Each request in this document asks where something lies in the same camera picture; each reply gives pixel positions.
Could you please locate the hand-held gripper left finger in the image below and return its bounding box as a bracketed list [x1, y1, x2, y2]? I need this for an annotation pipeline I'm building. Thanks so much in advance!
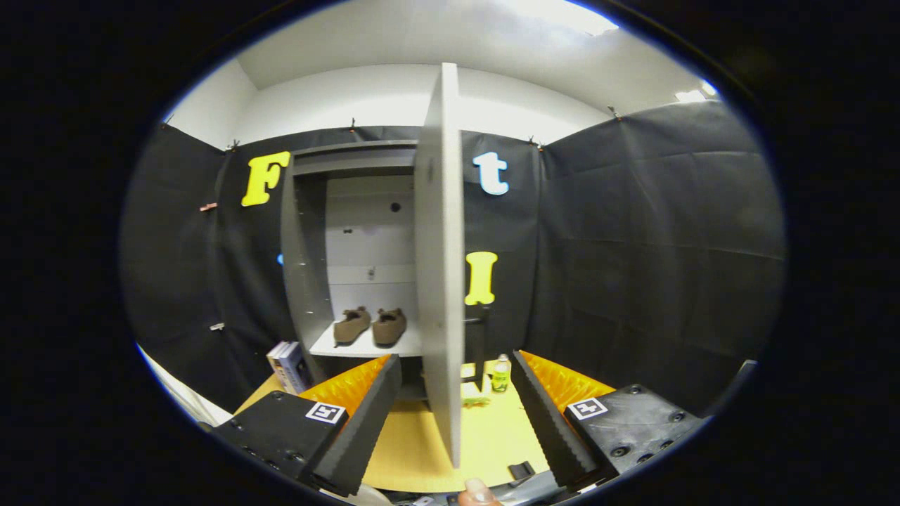
[210, 353, 404, 498]

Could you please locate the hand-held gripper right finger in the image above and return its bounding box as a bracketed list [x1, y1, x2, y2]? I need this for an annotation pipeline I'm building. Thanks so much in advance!
[511, 349, 708, 493]

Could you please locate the brown fuzzy shoe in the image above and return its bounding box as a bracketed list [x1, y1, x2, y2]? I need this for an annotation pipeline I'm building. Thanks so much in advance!
[371, 307, 408, 346]
[333, 306, 372, 345]

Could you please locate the grey shoe cabinet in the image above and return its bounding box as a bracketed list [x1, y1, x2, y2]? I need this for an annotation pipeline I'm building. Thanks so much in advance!
[279, 139, 425, 403]

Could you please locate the beige shoe cabinet door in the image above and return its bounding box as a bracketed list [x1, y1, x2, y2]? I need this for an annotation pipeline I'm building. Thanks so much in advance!
[413, 62, 491, 469]

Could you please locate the yellow plush toy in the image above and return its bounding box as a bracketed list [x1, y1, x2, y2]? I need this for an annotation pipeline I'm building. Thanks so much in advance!
[461, 362, 491, 409]

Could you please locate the blue book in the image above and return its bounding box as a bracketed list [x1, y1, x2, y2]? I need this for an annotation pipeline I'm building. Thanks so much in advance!
[280, 342, 312, 394]

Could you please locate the white book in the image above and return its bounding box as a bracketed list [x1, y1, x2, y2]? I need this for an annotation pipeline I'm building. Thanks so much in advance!
[266, 341, 294, 394]

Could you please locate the black backdrop cloth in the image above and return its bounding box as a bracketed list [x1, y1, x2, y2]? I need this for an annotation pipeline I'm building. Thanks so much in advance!
[123, 98, 787, 424]

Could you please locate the small ceiling light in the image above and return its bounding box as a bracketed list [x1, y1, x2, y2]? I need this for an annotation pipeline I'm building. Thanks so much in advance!
[674, 79, 719, 104]

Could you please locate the long ceiling light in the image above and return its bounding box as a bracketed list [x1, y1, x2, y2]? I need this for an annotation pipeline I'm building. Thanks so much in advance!
[505, 0, 621, 37]

